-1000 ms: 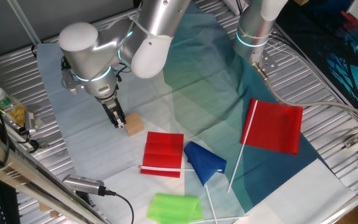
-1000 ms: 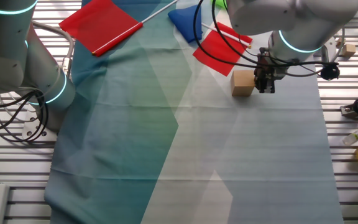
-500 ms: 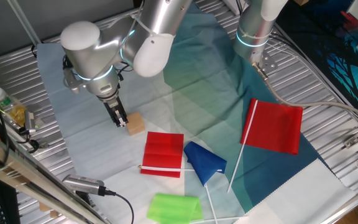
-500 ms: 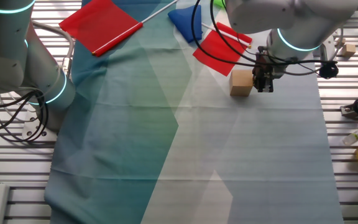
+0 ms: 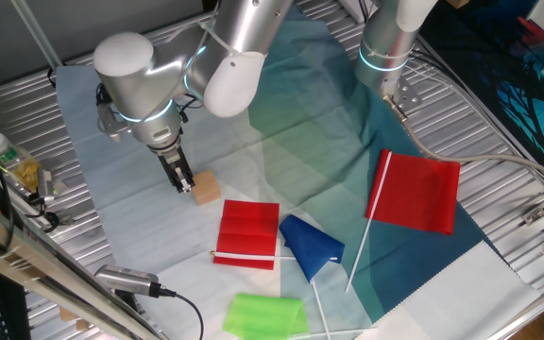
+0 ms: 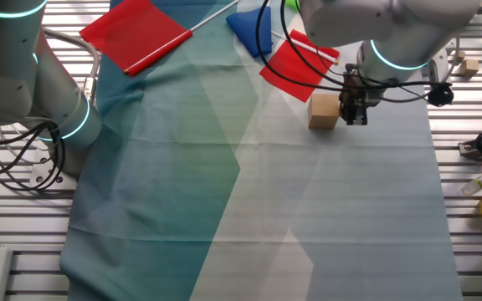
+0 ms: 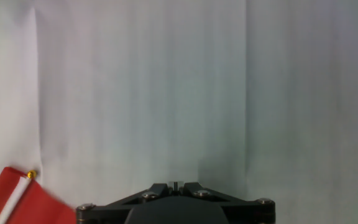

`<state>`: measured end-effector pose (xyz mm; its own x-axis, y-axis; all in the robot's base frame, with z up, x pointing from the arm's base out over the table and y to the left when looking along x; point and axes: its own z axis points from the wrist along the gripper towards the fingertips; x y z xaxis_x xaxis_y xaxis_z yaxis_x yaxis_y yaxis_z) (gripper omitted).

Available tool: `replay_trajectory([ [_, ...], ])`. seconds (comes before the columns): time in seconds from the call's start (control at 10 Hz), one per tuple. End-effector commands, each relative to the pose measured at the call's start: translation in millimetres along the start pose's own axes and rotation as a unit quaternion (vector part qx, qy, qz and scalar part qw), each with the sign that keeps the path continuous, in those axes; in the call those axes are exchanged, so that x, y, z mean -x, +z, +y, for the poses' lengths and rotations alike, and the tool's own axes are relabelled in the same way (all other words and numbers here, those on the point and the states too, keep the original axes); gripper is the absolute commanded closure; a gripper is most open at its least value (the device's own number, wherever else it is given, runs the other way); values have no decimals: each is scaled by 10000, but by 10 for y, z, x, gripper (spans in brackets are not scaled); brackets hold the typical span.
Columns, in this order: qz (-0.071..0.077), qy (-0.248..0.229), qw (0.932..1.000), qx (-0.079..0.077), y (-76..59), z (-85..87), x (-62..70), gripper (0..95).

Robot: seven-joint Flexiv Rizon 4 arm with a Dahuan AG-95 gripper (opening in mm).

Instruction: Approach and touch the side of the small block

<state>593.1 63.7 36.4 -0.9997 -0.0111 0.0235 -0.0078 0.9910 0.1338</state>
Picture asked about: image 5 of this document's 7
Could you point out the blue green gradient cloth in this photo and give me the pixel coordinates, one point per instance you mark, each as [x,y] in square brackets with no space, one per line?
[300,141]

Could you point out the silver ribbed camera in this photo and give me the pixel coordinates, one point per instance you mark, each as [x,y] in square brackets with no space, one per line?
[125,279]

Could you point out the small red flag gold tip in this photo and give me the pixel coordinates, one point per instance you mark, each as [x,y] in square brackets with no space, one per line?
[248,231]

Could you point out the aluminium frame beam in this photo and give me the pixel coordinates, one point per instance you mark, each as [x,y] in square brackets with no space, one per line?
[40,264]

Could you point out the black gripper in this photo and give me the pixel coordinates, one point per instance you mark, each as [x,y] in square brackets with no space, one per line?
[170,160]

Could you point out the thin aluminium pole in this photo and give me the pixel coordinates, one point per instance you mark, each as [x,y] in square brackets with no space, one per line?
[36,35]

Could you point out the tiny spare wooden cube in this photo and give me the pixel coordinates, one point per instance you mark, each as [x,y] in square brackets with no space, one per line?
[82,324]

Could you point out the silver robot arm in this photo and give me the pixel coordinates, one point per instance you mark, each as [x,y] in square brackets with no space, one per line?
[158,71]

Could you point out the blue flag white stick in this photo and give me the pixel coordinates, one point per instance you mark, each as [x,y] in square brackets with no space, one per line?
[310,245]

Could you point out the yellow liquid plastic bottle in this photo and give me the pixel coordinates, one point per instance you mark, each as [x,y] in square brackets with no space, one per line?
[5,151]

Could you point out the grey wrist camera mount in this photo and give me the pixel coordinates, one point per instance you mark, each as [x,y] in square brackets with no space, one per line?
[110,125]

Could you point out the small wooden block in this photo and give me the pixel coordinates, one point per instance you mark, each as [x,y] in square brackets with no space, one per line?
[207,189]

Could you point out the dark blue tree poster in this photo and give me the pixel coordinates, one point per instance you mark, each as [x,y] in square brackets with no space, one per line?
[489,56]

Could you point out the large red flag white stick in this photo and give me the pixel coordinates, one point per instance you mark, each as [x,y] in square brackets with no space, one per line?
[418,193]

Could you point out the green flag white stick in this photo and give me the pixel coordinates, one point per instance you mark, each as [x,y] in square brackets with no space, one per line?
[262,316]

